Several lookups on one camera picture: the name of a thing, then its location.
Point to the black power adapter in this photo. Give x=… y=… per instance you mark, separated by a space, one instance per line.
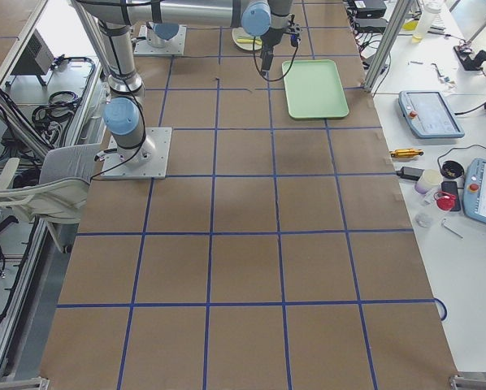
x=409 y=173

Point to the metal allen key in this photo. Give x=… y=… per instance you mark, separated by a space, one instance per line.
x=446 y=226

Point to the white lavender cup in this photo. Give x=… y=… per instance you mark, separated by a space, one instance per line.
x=428 y=180

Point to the black round dish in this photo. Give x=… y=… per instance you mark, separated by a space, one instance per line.
x=452 y=170

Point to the grey electronics box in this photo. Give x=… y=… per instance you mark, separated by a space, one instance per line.
x=35 y=60

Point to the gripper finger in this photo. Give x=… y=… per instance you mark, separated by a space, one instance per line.
x=266 y=57

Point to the red round lid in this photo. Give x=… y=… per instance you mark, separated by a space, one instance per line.
x=445 y=201

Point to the upper blue teach pendant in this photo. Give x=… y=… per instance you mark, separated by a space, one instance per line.
x=429 y=115

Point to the light green plastic tray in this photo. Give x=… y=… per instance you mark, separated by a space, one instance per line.
x=314 y=90

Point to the white office chair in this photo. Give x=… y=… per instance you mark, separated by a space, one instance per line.
x=61 y=193

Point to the white round plate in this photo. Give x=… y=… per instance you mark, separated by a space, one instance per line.
x=240 y=32

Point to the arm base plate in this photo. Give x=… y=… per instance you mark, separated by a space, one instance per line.
x=150 y=161
x=148 y=44

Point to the lower blue teach pendant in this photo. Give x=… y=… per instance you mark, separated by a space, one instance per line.
x=474 y=194

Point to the yellow plastic fork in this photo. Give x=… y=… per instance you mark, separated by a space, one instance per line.
x=248 y=40

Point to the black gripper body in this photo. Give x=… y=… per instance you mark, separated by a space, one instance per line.
x=271 y=39

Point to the aluminium frame post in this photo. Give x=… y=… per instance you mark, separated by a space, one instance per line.
x=395 y=22

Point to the blue teach pendant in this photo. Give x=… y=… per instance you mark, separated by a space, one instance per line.
x=474 y=194
x=429 y=115

